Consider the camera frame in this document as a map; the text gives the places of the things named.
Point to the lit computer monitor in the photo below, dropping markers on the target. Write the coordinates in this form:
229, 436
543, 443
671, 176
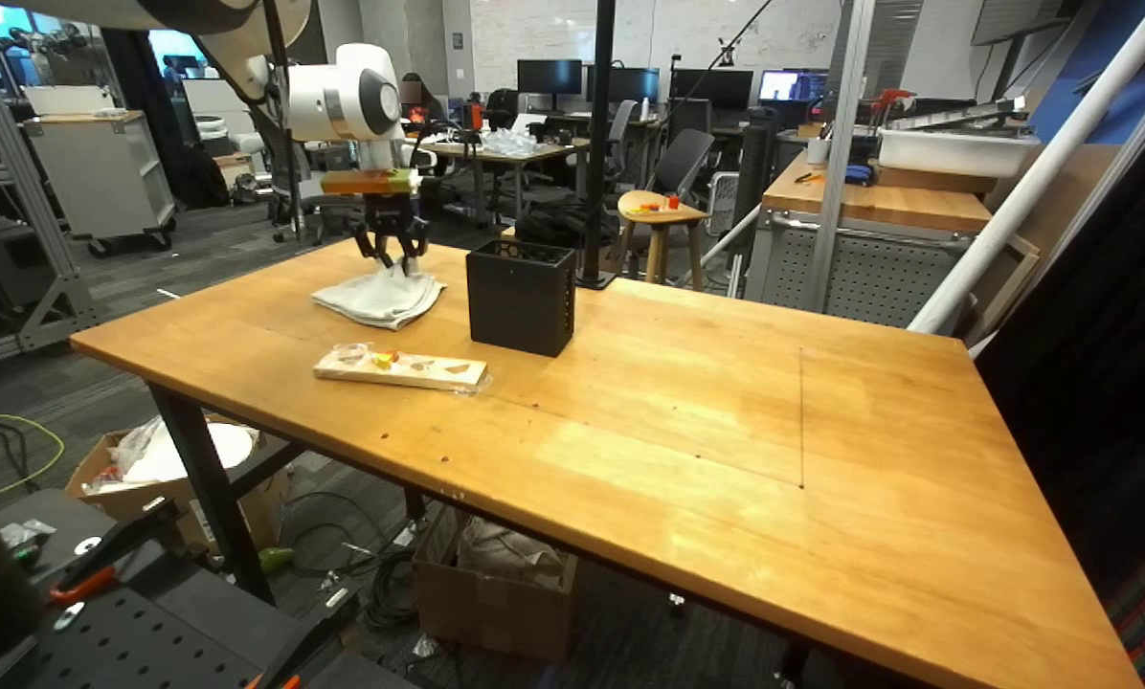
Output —
794, 84

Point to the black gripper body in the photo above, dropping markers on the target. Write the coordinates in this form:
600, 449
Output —
386, 221

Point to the seated person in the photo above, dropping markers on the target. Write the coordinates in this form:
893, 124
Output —
417, 101

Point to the black office chair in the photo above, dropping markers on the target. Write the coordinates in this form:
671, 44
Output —
681, 159

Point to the white terry cloth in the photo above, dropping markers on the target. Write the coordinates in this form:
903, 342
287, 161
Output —
380, 303

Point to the white plastic bin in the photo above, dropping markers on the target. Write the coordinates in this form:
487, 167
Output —
956, 150

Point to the white pole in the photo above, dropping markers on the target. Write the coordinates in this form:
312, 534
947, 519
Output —
1044, 167

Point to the grey metal shelf frame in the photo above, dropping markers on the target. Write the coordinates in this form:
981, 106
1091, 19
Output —
19, 252

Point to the round wooden stool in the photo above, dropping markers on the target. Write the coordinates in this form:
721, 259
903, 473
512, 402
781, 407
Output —
658, 213

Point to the blue panel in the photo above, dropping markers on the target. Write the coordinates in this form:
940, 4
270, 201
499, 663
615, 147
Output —
1090, 64

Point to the cardboard box with plastic bag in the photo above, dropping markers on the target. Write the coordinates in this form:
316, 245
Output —
149, 473

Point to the brown cardboard box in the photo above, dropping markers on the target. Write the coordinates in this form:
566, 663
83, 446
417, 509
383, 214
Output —
494, 597

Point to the black curtain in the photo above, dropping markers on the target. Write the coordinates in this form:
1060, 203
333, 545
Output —
1091, 385

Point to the black perforated panel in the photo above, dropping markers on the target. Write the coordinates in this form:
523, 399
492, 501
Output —
163, 636

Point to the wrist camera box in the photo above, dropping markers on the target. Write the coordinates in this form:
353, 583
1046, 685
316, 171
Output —
363, 185

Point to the black metal table leg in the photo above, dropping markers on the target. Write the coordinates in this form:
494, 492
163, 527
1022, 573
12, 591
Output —
212, 492

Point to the white rolling cabinet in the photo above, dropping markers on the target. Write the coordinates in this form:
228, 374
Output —
95, 167

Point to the grey metal pole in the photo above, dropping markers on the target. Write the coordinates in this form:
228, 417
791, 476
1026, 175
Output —
845, 127

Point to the black vertical pole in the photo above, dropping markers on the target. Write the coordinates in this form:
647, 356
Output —
600, 127

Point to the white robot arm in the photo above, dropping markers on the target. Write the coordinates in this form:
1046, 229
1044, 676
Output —
342, 98

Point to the wooden workbench with drawers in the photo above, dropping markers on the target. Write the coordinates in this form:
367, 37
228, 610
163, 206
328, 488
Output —
877, 203

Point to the wooden shape puzzle board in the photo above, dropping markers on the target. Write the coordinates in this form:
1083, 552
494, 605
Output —
443, 374

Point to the red yellow triangle block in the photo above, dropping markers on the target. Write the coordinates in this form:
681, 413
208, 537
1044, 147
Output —
392, 356

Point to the dark computer monitor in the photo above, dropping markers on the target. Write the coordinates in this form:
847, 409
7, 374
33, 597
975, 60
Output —
711, 90
550, 76

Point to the black perforated box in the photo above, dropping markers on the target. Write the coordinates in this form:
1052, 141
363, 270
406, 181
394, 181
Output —
518, 309

